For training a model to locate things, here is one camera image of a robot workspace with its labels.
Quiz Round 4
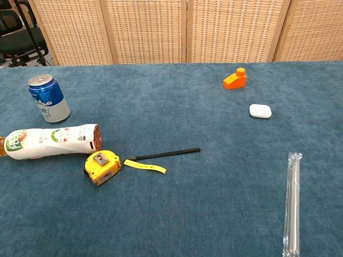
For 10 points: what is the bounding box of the white-labelled tea bottle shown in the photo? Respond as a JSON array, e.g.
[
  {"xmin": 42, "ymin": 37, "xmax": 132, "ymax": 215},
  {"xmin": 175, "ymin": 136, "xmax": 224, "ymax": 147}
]
[{"xmin": 0, "ymin": 123, "xmax": 103, "ymax": 161}]

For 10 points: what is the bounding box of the yellow paper label strip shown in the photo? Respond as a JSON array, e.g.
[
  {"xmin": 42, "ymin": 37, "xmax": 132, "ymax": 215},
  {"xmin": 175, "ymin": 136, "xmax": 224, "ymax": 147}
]
[{"xmin": 123, "ymin": 159, "xmax": 167, "ymax": 174}]

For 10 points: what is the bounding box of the blue and white drink can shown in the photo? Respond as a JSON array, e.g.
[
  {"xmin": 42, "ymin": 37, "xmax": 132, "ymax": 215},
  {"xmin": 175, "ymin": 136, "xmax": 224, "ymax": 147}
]
[{"xmin": 27, "ymin": 74, "xmax": 71, "ymax": 124}]

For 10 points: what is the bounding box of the black tripod stand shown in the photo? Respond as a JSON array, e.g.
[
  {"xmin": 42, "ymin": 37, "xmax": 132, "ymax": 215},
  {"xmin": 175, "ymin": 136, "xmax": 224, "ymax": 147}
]
[{"xmin": 13, "ymin": 0, "xmax": 48, "ymax": 66}]

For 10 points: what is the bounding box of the yellow tape measure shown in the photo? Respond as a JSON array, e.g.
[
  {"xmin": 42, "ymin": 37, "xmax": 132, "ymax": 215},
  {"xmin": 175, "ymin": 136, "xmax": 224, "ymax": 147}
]
[{"xmin": 84, "ymin": 150, "xmax": 122, "ymax": 187}]

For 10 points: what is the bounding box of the white plastic tile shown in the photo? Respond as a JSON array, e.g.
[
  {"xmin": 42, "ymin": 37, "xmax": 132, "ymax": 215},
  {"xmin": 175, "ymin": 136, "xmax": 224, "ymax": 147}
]
[{"xmin": 249, "ymin": 103, "xmax": 272, "ymax": 119}]

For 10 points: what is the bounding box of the black office chair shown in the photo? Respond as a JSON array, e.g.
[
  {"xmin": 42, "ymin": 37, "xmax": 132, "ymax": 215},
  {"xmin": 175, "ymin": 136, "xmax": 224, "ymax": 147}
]
[{"xmin": 0, "ymin": 0, "xmax": 50, "ymax": 67}]

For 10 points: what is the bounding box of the clear plastic tube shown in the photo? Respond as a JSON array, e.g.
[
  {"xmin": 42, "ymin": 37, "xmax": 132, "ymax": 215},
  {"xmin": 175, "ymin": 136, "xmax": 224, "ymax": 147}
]
[{"xmin": 282, "ymin": 152, "xmax": 303, "ymax": 257}]

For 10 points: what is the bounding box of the woven wooden folding screen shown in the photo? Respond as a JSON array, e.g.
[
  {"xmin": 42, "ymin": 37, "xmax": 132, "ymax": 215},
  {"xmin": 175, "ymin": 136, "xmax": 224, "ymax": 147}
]
[{"xmin": 28, "ymin": 0, "xmax": 343, "ymax": 66}]

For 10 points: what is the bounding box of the orange sloped toy brick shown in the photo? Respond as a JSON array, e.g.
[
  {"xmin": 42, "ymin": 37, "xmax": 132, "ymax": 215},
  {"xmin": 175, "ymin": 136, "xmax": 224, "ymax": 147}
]
[{"xmin": 222, "ymin": 67, "xmax": 248, "ymax": 90}]

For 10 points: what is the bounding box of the thin black flat stick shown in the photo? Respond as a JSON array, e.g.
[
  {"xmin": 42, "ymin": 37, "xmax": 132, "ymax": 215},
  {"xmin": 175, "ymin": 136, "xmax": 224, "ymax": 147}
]
[{"xmin": 128, "ymin": 147, "xmax": 202, "ymax": 161}]

